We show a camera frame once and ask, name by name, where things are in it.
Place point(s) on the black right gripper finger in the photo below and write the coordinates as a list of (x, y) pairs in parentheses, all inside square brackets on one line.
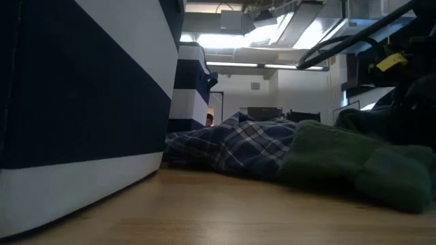
[(419, 112)]

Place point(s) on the green sweater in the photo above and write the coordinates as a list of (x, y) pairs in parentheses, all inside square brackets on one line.
[(340, 156)]

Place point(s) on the dark blue plaid shirt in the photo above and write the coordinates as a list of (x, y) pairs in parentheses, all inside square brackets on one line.
[(231, 146)]

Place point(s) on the yellow right gripper label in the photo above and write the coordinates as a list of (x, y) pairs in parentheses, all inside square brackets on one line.
[(391, 62)]

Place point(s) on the black covered cabinet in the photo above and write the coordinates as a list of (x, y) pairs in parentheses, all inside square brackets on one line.
[(303, 116)]

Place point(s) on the ceiling light strip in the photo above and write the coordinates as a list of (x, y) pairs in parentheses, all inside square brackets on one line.
[(293, 67), (231, 64)]

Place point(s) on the grey ceiling unit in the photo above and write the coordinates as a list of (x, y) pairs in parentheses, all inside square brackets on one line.
[(231, 20)]

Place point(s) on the person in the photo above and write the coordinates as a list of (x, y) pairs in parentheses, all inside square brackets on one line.
[(209, 119)]

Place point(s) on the navy white striped fabric bin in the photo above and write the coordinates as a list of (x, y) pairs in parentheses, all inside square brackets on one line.
[(190, 85), (85, 102)]

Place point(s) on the silver ventilation duct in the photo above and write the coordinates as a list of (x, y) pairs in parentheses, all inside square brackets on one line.
[(306, 24)]

